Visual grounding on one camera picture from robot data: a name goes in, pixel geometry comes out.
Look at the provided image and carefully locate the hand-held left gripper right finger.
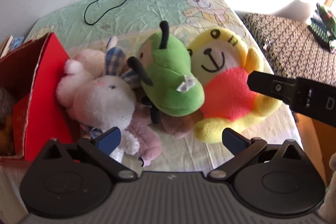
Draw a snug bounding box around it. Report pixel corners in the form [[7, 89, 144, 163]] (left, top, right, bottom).
[[207, 127, 307, 182]]

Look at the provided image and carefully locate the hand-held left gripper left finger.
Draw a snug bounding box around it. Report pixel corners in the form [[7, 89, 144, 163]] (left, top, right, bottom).
[[31, 127, 138, 182]]

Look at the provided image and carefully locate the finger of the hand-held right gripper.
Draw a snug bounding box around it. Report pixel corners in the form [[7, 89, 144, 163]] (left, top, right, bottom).
[[247, 70, 298, 106]]

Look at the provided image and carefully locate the mauve and white plush toy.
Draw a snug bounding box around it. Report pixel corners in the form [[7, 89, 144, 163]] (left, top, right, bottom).
[[79, 103, 196, 168]]

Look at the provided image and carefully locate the plaid-eared rabbit plush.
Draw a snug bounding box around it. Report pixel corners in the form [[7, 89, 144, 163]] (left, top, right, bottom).
[[56, 36, 141, 163]]

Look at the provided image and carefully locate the yellow bear plush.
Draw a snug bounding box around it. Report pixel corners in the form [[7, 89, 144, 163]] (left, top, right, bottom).
[[188, 27, 282, 144]]

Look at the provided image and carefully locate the red cardboard box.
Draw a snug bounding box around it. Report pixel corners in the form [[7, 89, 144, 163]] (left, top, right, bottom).
[[0, 32, 79, 161]]

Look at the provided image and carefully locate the green plush toy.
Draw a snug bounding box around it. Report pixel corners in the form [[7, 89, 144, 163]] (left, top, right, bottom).
[[127, 21, 205, 125]]

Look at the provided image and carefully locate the brown patterned cloth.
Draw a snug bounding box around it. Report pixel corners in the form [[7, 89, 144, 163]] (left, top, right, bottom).
[[241, 13, 336, 93]]

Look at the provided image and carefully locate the stack of green clothes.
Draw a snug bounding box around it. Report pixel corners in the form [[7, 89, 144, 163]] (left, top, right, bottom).
[[307, 4, 336, 54]]

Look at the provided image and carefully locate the blue packet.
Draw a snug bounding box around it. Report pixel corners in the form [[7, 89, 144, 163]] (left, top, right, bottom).
[[10, 36, 25, 50]]

